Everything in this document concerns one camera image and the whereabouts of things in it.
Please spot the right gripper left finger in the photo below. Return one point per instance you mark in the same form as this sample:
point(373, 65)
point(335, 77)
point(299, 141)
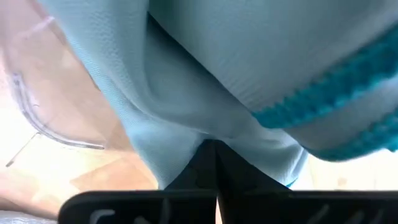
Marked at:
point(199, 177)

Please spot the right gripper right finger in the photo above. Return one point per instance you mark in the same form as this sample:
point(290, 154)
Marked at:
point(236, 177)

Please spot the light blue microfiber towel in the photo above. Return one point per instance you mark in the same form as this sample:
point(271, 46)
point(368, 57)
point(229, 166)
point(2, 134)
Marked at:
point(217, 62)

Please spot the grey waffle microfiber towel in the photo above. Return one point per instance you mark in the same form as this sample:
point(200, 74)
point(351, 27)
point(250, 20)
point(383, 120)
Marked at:
point(18, 219)

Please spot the clear plastic bin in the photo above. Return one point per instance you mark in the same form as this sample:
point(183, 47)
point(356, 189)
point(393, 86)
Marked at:
point(62, 93)

